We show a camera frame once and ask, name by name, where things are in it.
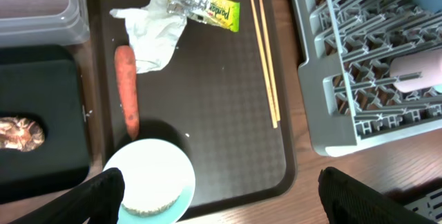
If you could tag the dark brown serving tray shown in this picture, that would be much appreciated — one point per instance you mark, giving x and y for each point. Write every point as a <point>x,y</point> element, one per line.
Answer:
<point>211,101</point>

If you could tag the light blue cup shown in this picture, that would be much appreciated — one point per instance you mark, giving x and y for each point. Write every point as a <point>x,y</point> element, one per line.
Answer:
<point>438,88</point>

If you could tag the light blue rice bowl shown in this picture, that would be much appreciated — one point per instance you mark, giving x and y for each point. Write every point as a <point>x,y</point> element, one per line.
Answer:
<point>159,181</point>

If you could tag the pink cup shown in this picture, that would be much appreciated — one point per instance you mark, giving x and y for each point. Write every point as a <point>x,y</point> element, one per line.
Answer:
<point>427,63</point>

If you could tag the orange carrot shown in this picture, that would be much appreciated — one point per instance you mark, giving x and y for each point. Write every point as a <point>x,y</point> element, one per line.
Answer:
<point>126,76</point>

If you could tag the brown shiitake mushroom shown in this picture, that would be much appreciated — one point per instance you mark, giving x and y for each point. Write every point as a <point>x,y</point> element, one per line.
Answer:
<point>21,134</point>

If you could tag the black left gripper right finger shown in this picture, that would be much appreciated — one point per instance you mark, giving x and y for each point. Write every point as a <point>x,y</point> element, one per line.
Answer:
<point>348,201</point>

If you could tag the wooden chopstick left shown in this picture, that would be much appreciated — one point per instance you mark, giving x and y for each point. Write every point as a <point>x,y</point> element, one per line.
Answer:
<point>274,121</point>

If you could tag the white napkin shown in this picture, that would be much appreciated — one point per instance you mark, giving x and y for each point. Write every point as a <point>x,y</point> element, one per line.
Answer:
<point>153,33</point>

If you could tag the black waste tray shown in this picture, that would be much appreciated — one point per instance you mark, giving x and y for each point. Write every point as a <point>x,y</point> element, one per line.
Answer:
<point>41,83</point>

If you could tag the clear plastic bin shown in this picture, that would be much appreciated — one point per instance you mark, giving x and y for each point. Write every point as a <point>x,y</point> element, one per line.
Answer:
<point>41,22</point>

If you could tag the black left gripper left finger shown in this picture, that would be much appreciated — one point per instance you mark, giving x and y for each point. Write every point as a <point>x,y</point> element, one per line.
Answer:
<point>95,201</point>

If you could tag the yellow green snack wrapper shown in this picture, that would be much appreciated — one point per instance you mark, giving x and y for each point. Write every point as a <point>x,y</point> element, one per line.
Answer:
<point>220,13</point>

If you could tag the grey dishwasher rack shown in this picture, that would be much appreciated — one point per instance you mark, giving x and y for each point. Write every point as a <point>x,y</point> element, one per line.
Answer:
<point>347,82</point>

